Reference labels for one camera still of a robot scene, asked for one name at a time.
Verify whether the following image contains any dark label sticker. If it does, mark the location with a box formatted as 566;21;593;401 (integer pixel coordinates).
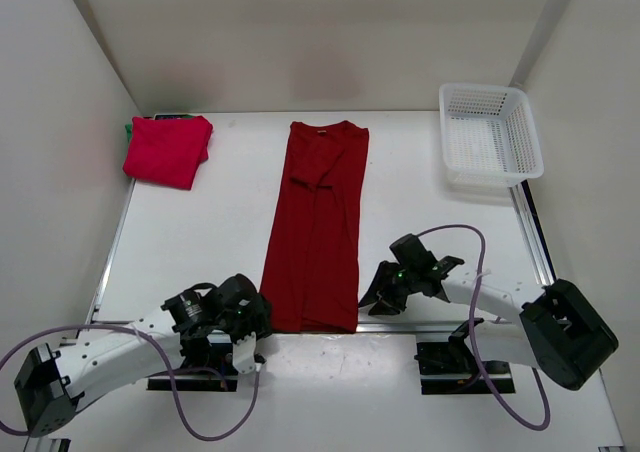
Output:
153;114;193;120

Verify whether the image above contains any green t shirt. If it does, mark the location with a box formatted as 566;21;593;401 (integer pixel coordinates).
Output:
124;114;195;142

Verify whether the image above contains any dark red t shirt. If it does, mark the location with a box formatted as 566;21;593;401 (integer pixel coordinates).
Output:
260;121;369;333

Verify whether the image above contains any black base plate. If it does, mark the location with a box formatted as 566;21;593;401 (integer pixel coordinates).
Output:
147;334;240;392
414;342;492;395

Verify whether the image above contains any aluminium frame rail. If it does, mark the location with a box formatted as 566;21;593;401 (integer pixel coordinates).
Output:
82;321;569;336

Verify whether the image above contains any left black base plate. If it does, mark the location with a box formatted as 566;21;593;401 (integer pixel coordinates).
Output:
147;334;240;392

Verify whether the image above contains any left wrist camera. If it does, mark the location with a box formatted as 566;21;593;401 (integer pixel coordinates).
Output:
232;332;260;375

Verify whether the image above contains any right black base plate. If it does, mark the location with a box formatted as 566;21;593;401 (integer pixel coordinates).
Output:
414;342;492;395

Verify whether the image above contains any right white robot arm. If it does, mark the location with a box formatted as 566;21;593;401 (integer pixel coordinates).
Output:
359;234;619;391

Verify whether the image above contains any white plastic basket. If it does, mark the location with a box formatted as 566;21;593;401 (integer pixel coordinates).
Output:
439;83;544;189

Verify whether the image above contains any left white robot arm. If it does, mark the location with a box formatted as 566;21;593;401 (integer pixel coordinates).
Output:
14;274;272;438

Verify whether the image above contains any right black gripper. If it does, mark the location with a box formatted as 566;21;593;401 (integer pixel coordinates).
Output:
357;260;419;316

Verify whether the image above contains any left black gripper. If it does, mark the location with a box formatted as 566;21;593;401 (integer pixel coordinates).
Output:
218;292;273;352

